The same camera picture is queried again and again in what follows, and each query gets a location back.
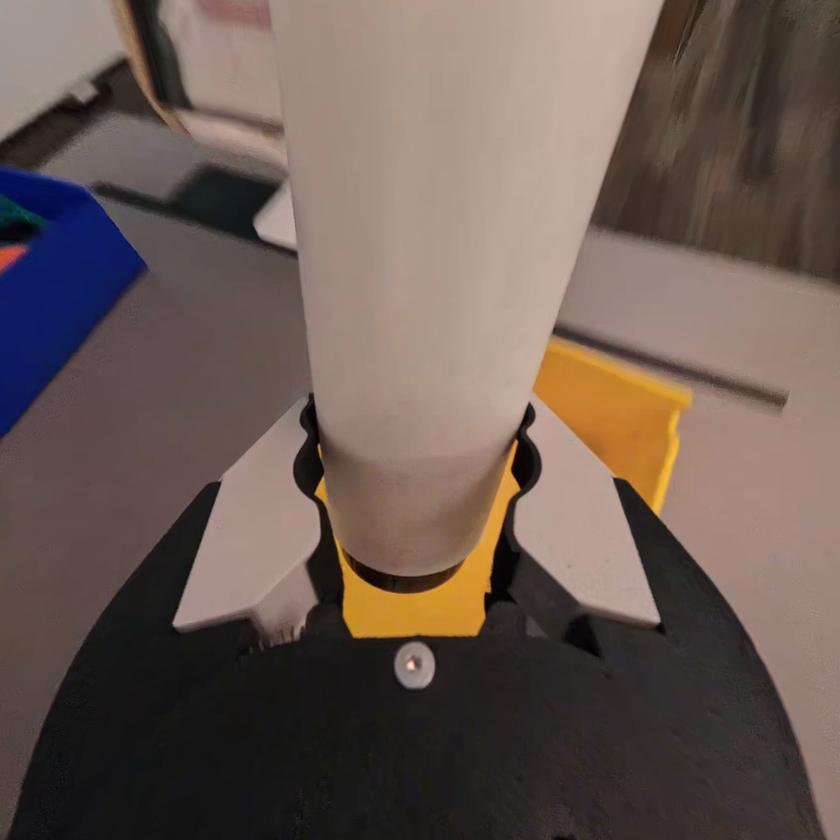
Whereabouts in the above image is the white bottle black cap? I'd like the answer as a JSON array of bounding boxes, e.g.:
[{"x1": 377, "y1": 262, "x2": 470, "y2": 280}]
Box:
[{"x1": 269, "y1": 0, "x2": 667, "y2": 595}]

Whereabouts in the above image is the white stand base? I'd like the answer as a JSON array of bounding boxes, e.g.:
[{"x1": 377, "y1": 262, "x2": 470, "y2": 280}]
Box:
[{"x1": 252, "y1": 177, "x2": 301, "y2": 253}]

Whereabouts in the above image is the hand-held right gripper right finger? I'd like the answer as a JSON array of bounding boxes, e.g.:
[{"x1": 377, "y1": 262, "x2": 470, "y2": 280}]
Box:
[{"x1": 489, "y1": 392, "x2": 662, "y2": 634}]

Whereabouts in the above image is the clear-sleeved instruction sheet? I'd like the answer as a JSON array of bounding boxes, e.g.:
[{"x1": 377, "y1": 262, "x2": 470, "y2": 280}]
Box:
[{"x1": 167, "y1": 0, "x2": 286, "y2": 135}]

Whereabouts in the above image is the yellow plastic bin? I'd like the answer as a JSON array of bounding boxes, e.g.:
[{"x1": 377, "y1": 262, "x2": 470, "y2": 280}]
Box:
[{"x1": 314, "y1": 336, "x2": 694, "y2": 639}]

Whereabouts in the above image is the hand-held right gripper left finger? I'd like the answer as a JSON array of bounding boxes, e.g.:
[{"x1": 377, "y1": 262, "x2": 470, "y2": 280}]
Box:
[{"x1": 172, "y1": 392, "x2": 345, "y2": 643}]

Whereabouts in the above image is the green cable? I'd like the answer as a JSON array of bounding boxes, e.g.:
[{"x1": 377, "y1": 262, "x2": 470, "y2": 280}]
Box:
[{"x1": 0, "y1": 193, "x2": 48, "y2": 242}]

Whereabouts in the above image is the blue plastic bin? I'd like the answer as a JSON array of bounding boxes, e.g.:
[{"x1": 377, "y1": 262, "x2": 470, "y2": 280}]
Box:
[{"x1": 0, "y1": 165, "x2": 147, "y2": 437}]

